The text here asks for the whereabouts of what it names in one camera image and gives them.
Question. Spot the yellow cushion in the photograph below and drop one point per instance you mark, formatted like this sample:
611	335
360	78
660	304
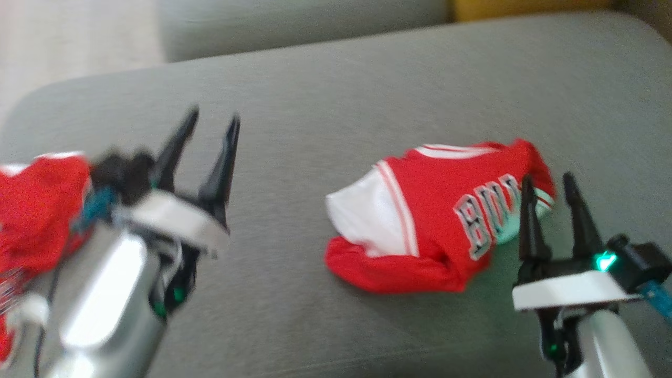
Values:
525	8

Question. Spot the red and white Bulls jersey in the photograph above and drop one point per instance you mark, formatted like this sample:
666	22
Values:
436	210

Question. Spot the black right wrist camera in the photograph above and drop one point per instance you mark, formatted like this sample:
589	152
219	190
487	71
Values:
643	262

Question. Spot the grey sofa seat cushion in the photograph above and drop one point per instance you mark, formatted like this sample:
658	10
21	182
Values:
325	325

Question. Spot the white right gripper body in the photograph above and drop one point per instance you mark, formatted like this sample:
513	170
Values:
567	289

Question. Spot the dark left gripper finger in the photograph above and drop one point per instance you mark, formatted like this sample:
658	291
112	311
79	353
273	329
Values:
220	184
176	157

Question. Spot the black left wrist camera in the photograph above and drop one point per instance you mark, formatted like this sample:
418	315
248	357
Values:
123	176

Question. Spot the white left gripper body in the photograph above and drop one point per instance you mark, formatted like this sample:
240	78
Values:
178	218

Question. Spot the red basketball shorts number 23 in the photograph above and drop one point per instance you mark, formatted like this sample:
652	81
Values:
37	210

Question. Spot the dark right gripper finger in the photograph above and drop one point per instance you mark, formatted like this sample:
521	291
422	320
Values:
531	236
584	231

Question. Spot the grey sofa back cushion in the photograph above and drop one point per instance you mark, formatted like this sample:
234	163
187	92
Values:
294	23

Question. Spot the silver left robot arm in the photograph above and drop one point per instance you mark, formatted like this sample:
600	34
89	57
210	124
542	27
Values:
105	310

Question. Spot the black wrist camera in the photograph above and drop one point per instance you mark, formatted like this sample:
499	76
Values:
643	262
123	176

